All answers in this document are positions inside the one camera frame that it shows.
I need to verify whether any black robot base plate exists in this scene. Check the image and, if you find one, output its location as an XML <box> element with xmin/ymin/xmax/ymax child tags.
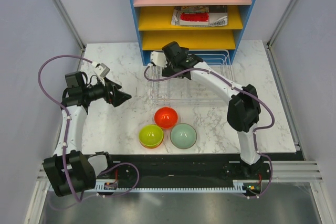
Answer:
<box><xmin>98</xmin><ymin>154</ymin><xmax>271</xmax><ymax>187</ymax></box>

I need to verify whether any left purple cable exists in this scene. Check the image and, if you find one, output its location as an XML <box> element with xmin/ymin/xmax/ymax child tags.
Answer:
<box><xmin>38</xmin><ymin>55</ymin><xmax>140</xmax><ymax>210</ymax></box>

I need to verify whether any red plastic bowl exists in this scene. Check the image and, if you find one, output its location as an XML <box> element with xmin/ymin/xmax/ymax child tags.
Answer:
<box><xmin>154</xmin><ymin>107</ymin><xmax>179</xmax><ymax>129</ymax></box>

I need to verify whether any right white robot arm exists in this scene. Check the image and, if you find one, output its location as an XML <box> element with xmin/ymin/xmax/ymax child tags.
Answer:
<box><xmin>162</xmin><ymin>41</ymin><xmax>261</xmax><ymax>179</ymax></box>

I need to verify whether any spiral notebook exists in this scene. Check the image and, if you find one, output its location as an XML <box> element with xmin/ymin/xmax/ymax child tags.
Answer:
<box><xmin>209</xmin><ymin>5</ymin><xmax>228</xmax><ymax>27</ymax></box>

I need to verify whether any aluminium frame rail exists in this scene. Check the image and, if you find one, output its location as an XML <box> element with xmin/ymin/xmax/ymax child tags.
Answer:
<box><xmin>38</xmin><ymin>159</ymin><xmax>323</xmax><ymax>183</ymax></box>

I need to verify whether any orange bowl under green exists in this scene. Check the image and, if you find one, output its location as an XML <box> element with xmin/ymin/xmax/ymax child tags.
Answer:
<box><xmin>140</xmin><ymin>141</ymin><xmax>163</xmax><ymax>149</ymax></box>

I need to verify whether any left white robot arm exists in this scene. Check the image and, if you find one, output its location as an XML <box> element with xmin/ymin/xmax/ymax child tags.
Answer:
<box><xmin>43</xmin><ymin>71</ymin><xmax>131</xmax><ymax>197</ymax></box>

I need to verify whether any white slotted cable duct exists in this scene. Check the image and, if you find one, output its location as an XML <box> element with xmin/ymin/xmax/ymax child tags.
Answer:
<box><xmin>86</xmin><ymin>180</ymin><xmax>246</xmax><ymax>194</ymax></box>

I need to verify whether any red cover magazine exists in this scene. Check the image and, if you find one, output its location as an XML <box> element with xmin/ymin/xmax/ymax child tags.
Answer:
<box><xmin>171</xmin><ymin>5</ymin><xmax>209</xmax><ymax>27</ymax></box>

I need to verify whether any lime green bowl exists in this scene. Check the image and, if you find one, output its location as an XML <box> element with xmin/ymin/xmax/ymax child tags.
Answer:
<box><xmin>139</xmin><ymin>124</ymin><xmax>164</xmax><ymax>145</ymax></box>

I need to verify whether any blue shelf unit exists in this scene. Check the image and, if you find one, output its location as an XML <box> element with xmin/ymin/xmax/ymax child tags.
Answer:
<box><xmin>130</xmin><ymin>0</ymin><xmax>256</xmax><ymax>65</ymax></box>

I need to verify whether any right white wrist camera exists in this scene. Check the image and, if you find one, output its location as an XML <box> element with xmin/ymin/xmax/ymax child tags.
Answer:
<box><xmin>150</xmin><ymin>51</ymin><xmax>167</xmax><ymax>68</ymax></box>

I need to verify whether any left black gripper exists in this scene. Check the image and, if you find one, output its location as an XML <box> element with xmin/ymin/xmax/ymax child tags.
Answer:
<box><xmin>82</xmin><ymin>76</ymin><xmax>131</xmax><ymax>107</ymax></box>

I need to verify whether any pale green bowl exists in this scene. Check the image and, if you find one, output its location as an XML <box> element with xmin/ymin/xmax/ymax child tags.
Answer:
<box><xmin>170</xmin><ymin>123</ymin><xmax>197</xmax><ymax>150</ymax></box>

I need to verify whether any clear wire dish rack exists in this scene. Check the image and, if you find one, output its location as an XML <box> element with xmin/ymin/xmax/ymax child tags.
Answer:
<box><xmin>150</xmin><ymin>50</ymin><xmax>235</xmax><ymax>106</ymax></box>

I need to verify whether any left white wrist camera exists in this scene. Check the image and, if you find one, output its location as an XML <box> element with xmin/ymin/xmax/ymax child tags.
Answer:
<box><xmin>92</xmin><ymin>62</ymin><xmax>110</xmax><ymax>79</ymax></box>

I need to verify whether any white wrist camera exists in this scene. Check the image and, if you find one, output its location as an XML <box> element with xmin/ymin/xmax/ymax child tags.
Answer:
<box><xmin>150</xmin><ymin>51</ymin><xmax>167</xmax><ymax>68</ymax></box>
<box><xmin>92</xmin><ymin>62</ymin><xmax>110</xmax><ymax>79</ymax></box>

